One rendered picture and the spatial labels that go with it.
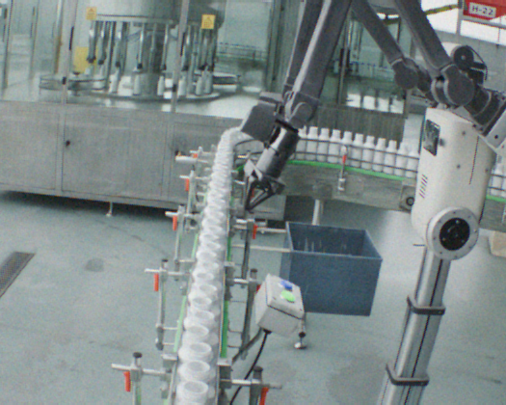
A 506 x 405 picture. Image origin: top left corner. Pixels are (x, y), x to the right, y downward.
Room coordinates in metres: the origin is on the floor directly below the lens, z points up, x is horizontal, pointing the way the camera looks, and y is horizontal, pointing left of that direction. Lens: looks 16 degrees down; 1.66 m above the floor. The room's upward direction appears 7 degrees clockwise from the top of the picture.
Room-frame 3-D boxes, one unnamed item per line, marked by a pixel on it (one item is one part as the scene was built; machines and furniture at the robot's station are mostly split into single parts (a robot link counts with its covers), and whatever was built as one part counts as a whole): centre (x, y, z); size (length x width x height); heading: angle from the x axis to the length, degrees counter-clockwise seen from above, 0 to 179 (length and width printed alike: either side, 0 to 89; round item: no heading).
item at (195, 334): (0.94, 0.06, 1.08); 0.06 x 0.06 x 0.17
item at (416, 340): (1.69, -0.55, 0.74); 0.11 x 0.11 x 0.40; 3
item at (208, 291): (1.11, 0.07, 1.08); 0.06 x 0.06 x 0.17
